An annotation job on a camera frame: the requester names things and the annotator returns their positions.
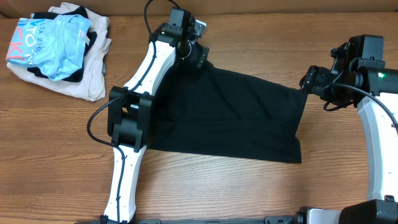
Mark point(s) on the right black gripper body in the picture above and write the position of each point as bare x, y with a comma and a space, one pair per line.
318, 78

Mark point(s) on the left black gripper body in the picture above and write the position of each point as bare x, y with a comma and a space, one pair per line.
193, 52

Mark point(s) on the black t-shirt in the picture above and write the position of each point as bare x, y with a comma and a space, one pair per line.
218, 112

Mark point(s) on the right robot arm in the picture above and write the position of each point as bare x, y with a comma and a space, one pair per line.
359, 77

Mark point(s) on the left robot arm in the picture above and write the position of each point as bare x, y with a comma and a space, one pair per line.
130, 106

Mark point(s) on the black folded garment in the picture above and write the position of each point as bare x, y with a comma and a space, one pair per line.
77, 76

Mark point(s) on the beige folded garment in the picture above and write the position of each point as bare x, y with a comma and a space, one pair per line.
92, 86

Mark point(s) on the light blue printed shirt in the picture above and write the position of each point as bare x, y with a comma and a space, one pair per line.
55, 46

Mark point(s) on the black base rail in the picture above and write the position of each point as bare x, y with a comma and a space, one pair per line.
211, 221

